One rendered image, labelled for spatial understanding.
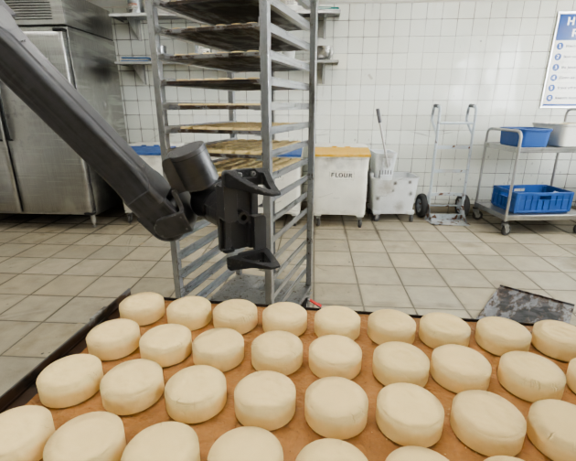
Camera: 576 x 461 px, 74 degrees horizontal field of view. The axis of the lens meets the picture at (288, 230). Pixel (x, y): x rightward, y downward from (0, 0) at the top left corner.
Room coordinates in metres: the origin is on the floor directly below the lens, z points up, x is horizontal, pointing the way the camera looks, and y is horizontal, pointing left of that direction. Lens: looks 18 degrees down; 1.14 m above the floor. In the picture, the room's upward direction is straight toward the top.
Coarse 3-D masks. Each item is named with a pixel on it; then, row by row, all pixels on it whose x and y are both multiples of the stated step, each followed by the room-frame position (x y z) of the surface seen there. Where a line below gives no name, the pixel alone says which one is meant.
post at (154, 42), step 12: (156, 12) 1.59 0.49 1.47; (156, 24) 1.58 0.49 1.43; (156, 36) 1.57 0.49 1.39; (156, 48) 1.57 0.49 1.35; (156, 60) 1.57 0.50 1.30; (156, 72) 1.57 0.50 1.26; (156, 84) 1.57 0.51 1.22; (156, 96) 1.57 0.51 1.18; (156, 108) 1.57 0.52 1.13; (168, 144) 1.58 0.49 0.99; (180, 264) 1.58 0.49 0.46
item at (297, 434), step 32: (160, 320) 0.39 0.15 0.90; (416, 320) 0.39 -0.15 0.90; (192, 352) 0.33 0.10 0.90; (480, 352) 0.33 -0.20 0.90; (64, 416) 0.24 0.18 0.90; (128, 416) 0.24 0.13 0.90; (160, 416) 0.24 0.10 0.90; (224, 416) 0.24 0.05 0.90; (448, 416) 0.24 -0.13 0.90; (288, 448) 0.21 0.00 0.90; (384, 448) 0.21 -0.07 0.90; (448, 448) 0.21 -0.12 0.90
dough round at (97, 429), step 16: (80, 416) 0.22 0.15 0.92; (96, 416) 0.22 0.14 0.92; (112, 416) 0.22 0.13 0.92; (64, 432) 0.21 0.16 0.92; (80, 432) 0.21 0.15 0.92; (96, 432) 0.21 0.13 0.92; (112, 432) 0.21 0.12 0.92; (48, 448) 0.20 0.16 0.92; (64, 448) 0.20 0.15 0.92; (80, 448) 0.20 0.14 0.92; (96, 448) 0.20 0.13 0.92; (112, 448) 0.20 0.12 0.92
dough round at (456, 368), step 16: (432, 352) 0.30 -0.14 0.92; (448, 352) 0.30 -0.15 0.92; (464, 352) 0.30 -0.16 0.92; (432, 368) 0.29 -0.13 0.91; (448, 368) 0.28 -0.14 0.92; (464, 368) 0.28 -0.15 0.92; (480, 368) 0.28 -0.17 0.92; (448, 384) 0.27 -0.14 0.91; (464, 384) 0.27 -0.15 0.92; (480, 384) 0.27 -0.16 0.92
